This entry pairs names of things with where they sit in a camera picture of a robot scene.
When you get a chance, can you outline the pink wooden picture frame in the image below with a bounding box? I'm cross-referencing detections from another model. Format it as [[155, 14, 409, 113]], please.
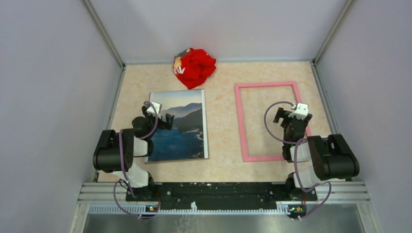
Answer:
[[234, 81, 301, 163]]

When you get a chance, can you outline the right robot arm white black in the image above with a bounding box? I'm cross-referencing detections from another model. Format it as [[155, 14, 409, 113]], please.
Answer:
[[273, 107, 360, 200]]

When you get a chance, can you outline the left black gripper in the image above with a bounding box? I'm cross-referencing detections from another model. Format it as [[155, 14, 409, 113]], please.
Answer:
[[142, 106, 174, 139]]

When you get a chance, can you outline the crumpled red cloth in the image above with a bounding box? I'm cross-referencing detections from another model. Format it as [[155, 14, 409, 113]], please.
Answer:
[[172, 48, 217, 89]]

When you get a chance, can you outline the landscape photo print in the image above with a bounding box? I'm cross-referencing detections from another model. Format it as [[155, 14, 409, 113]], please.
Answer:
[[145, 89, 209, 163]]

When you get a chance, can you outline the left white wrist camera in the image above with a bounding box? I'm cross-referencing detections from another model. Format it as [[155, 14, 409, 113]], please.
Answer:
[[146, 102, 162, 116]]

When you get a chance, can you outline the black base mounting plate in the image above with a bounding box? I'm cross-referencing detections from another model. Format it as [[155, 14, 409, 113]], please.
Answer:
[[126, 182, 317, 210]]

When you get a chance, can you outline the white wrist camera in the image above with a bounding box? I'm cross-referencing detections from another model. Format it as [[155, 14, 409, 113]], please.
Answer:
[[146, 102, 162, 116], [288, 103, 309, 120]]

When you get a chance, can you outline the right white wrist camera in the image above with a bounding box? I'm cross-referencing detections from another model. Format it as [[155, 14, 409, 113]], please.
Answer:
[[288, 103, 309, 120]]

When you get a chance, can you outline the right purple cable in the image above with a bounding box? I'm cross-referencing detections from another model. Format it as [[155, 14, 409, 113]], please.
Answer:
[[264, 101, 332, 221]]

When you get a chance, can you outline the aluminium front rail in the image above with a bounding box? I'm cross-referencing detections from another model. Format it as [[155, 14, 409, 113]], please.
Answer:
[[78, 181, 370, 215]]

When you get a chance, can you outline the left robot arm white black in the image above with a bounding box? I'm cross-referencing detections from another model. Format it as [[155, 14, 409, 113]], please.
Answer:
[[92, 102, 174, 201]]

